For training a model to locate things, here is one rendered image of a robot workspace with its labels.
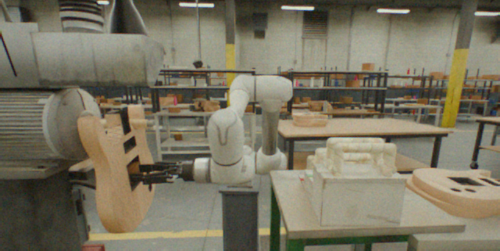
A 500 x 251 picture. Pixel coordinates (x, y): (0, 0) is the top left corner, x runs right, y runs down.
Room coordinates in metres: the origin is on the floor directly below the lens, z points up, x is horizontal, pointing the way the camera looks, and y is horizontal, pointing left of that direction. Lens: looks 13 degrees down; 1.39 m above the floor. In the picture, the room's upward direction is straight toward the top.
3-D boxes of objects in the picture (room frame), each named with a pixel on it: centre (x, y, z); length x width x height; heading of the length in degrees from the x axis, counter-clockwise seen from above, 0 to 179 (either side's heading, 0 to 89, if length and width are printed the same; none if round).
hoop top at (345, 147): (0.76, -0.34, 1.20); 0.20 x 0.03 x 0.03; 91
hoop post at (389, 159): (0.76, -0.42, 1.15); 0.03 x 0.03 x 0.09
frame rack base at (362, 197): (0.81, -0.34, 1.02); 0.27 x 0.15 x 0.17; 92
